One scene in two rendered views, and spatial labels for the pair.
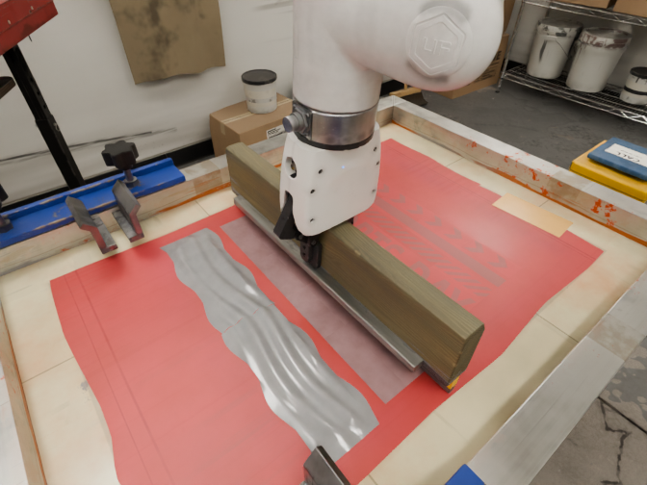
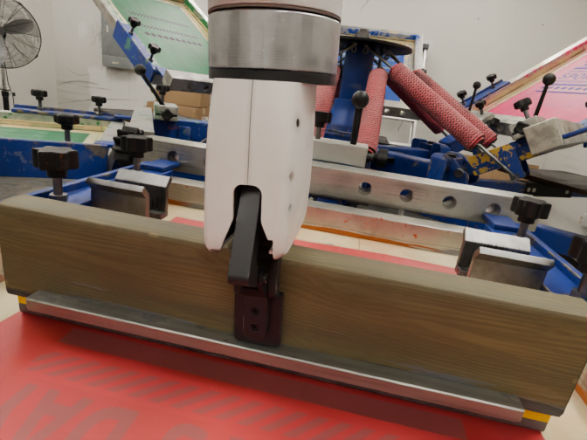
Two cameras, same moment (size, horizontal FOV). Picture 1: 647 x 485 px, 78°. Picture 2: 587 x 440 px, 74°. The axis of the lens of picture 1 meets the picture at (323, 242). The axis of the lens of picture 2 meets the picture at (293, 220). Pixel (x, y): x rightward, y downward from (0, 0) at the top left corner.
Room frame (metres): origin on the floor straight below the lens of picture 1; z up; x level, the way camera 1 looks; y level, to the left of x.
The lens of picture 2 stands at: (0.54, -0.16, 1.15)
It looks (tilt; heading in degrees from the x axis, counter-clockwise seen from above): 18 degrees down; 136
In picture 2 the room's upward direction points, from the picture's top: 8 degrees clockwise
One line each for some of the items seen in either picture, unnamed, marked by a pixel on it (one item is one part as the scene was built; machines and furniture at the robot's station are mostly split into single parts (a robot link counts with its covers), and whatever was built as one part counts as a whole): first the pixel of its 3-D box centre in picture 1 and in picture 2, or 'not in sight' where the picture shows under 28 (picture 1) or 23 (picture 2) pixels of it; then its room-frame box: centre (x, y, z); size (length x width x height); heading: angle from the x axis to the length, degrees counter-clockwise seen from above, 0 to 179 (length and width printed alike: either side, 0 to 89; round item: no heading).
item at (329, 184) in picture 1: (329, 166); (270, 152); (0.35, -0.01, 1.12); 0.10 x 0.07 x 0.11; 129
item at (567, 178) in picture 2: not in sight; (493, 183); (-0.04, 1.43, 0.91); 1.34 x 0.40 x 0.08; 68
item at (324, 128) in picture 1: (328, 111); (276, 49); (0.34, 0.00, 1.18); 0.09 x 0.07 x 0.03; 129
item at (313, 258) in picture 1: (302, 245); not in sight; (0.33, 0.02, 1.02); 0.03 x 0.03 x 0.07; 39
